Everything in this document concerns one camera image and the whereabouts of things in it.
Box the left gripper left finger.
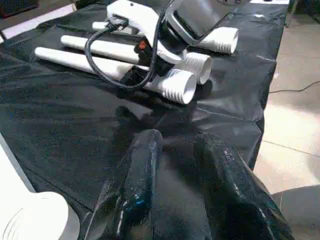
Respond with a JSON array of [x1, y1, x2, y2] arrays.
[[84, 129, 165, 240]]

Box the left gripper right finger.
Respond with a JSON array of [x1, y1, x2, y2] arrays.
[[194, 132, 297, 240]]

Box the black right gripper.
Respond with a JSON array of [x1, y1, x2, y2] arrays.
[[119, 39, 173, 90]]

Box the white plastic table top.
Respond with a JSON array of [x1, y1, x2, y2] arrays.
[[0, 134, 82, 240]]

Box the black work mat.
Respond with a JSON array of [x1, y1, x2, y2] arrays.
[[0, 0, 291, 240]]

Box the white flat board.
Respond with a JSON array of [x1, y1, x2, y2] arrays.
[[0, 2, 79, 42]]

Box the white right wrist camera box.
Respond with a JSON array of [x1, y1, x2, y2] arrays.
[[106, 0, 185, 65]]

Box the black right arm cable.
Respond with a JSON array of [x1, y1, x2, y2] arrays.
[[84, 0, 173, 92]]

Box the black floor cable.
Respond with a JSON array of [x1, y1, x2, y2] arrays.
[[269, 80, 320, 96]]

